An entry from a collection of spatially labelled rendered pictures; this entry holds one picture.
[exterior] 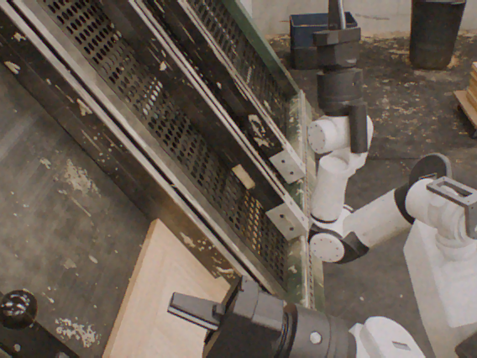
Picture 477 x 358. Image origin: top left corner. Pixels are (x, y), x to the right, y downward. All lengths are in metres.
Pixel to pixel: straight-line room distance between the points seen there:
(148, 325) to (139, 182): 0.26
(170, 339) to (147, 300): 0.08
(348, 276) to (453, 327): 1.96
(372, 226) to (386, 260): 1.77
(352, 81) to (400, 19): 5.25
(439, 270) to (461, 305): 0.08
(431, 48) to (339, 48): 4.24
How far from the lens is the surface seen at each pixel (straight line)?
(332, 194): 1.12
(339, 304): 2.62
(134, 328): 0.84
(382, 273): 2.81
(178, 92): 1.35
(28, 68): 0.93
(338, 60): 1.00
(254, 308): 0.58
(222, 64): 1.63
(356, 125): 1.01
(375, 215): 1.12
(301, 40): 5.08
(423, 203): 0.83
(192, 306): 0.61
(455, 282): 0.85
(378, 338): 0.64
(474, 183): 1.09
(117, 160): 0.95
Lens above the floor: 1.90
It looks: 33 degrees down
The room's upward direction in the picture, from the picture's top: 3 degrees counter-clockwise
